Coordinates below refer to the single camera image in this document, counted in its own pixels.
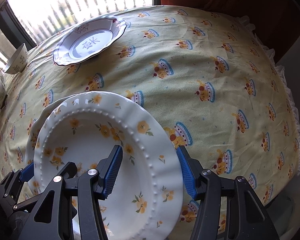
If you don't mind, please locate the scalloped yellow flower plate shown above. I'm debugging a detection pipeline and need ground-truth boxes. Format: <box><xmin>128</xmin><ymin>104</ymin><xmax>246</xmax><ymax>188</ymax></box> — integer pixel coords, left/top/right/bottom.
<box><xmin>25</xmin><ymin>91</ymin><xmax>151</xmax><ymax>240</ymax></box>

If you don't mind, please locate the beaded rim floral plate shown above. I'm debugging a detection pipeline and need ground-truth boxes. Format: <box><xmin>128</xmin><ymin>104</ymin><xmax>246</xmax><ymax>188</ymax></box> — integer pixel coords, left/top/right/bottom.
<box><xmin>33</xmin><ymin>92</ymin><xmax>183</xmax><ymax>239</ymax></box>

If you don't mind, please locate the red trimmed white plate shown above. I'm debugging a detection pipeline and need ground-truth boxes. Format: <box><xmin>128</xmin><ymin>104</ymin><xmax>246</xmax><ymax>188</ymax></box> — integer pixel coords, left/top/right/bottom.
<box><xmin>53</xmin><ymin>16</ymin><xmax>127</xmax><ymax>66</ymax></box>

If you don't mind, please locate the yellow patterned tablecloth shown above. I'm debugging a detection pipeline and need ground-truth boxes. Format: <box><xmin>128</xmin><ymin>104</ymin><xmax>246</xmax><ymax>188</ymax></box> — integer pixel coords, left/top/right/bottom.
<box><xmin>0</xmin><ymin>6</ymin><xmax>300</xmax><ymax>239</ymax></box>

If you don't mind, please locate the balcony railing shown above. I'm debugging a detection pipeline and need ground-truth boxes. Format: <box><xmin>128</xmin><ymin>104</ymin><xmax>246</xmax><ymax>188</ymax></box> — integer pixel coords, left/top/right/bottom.
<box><xmin>7</xmin><ymin>0</ymin><xmax>153</xmax><ymax>45</ymax></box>

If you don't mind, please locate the black window frame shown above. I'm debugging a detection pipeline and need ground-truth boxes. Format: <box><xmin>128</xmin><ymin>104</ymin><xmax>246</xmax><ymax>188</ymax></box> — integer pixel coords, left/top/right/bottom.
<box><xmin>0</xmin><ymin>0</ymin><xmax>161</xmax><ymax>49</ymax></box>

